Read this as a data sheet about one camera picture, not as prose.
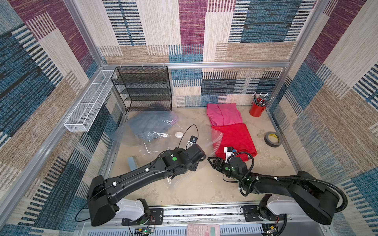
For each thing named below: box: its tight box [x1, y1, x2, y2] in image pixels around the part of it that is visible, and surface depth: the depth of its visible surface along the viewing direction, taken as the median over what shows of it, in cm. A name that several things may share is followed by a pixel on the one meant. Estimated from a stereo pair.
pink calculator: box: [186, 223, 221, 236], surface depth 70 cm
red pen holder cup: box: [249, 97, 267, 118], surface depth 115 cm
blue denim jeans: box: [126, 111, 179, 143], surface depth 104 cm
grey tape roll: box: [264, 131, 283, 148], surface depth 101 cm
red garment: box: [211, 122, 258, 162], surface depth 96 cm
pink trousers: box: [206, 102, 244, 127], surface depth 110 cm
